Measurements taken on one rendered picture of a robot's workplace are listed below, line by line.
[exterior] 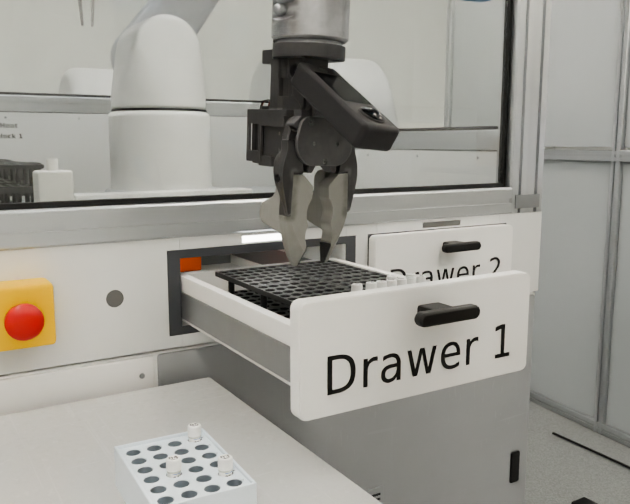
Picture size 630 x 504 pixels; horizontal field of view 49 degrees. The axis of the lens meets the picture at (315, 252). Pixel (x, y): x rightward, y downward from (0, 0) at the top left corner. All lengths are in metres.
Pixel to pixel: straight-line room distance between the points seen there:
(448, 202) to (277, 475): 0.62
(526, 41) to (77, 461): 0.95
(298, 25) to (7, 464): 0.50
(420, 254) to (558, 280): 1.84
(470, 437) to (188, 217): 0.66
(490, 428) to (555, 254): 1.65
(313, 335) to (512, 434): 0.80
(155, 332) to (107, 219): 0.16
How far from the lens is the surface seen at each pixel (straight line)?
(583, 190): 2.79
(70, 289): 0.89
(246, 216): 0.95
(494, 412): 1.32
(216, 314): 0.82
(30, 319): 0.81
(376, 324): 0.66
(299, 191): 0.67
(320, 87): 0.65
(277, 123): 0.68
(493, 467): 1.37
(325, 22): 0.67
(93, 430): 0.81
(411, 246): 1.09
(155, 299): 0.92
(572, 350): 2.90
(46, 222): 0.87
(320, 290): 0.79
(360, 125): 0.60
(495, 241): 1.21
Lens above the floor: 1.07
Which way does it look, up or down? 9 degrees down
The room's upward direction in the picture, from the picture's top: straight up
